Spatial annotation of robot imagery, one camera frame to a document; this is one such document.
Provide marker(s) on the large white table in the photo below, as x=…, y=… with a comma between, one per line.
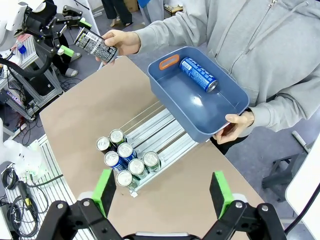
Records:
x=305, y=190

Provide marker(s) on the person in grey hoodie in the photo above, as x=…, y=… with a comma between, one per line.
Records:
x=262, y=45

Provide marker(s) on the person in dark trousers slippers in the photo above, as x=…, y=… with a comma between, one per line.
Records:
x=65, y=62

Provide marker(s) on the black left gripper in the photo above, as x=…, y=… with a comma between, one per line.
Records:
x=47, y=21

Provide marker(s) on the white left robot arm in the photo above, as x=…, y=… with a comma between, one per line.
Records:
x=10, y=15

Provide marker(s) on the person's right forearm grey sleeve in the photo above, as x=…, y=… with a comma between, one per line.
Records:
x=172, y=30

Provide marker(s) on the slotted aluminium base plate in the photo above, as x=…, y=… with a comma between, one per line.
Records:
x=53, y=162

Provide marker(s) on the person's right hand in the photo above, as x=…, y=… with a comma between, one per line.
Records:
x=127, y=43

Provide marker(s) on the person in black trousers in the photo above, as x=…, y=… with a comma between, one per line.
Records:
x=117, y=10

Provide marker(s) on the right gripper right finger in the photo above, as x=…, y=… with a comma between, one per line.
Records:
x=221, y=192

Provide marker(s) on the green beverage can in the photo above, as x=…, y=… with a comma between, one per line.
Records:
x=150, y=160
x=124, y=178
x=136, y=166

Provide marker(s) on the blue Pocari Sweat can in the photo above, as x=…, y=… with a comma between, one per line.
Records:
x=125, y=150
x=197, y=72
x=111, y=158

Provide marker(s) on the blue water bottle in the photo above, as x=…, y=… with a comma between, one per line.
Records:
x=21, y=48

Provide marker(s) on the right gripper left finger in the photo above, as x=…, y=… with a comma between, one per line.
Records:
x=105, y=192

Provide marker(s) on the aluminium frame cart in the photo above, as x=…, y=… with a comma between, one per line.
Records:
x=57, y=86

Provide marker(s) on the person's left forearm grey sleeve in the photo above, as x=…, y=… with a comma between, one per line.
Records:
x=287, y=110

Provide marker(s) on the black computer box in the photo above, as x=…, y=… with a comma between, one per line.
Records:
x=40, y=85

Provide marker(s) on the person's left hand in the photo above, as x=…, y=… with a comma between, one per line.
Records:
x=240, y=126

